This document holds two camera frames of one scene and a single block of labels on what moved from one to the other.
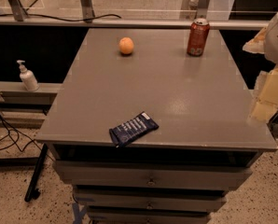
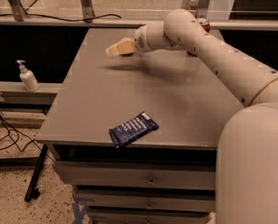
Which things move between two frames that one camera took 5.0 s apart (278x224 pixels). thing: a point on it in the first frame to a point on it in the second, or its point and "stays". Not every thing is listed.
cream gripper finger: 272,94 to 126,46
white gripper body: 277,37 to 141,41
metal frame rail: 90,21 stays
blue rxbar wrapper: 132,129 stays
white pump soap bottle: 28,77 stays
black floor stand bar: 33,192 stays
